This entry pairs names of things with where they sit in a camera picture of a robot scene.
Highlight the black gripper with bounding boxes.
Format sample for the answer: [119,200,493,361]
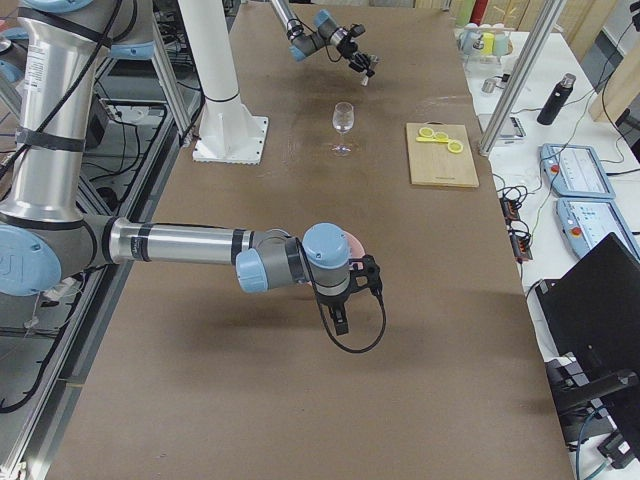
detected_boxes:
[316,254,383,335]
[337,35,379,78]

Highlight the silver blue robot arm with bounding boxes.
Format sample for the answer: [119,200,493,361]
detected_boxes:
[1,1,382,340]
[270,0,375,78]

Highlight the clear wine glass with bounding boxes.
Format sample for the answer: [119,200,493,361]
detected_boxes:
[332,102,355,155]

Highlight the pink bowl of ice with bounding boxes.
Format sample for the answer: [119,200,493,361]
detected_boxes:
[342,230,366,269]

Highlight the bamboo cutting board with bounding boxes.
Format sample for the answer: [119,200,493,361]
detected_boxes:
[406,122,479,188]

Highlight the far lemon slice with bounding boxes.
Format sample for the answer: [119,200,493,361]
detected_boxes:
[447,141,464,153]

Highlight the silver kitchen scale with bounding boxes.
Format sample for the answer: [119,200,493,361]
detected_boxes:
[477,114,526,146]

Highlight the black water bottle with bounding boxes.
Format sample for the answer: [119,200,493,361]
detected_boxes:
[536,73,576,126]

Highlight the upper teach pendant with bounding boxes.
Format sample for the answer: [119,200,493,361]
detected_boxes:
[539,143,615,199]

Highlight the teach pendant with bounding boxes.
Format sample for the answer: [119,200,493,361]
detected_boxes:
[556,197,639,259]
[539,143,615,199]

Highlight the black monitor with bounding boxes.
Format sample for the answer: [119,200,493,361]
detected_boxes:
[536,233,639,455]

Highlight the lower teach pendant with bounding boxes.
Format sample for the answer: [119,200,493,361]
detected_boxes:
[556,197,639,259]

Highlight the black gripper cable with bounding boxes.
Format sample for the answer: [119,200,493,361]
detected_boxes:
[317,289,387,354]

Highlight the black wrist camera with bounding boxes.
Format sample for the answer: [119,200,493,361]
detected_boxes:
[349,24,366,38]

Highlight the lemon slice near handle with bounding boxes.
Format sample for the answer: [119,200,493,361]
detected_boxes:
[418,127,434,138]

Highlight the white camera pillar base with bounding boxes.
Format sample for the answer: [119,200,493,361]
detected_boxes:
[179,0,269,165]

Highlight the aluminium frame post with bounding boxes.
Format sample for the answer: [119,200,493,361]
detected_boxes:
[479,0,567,157]

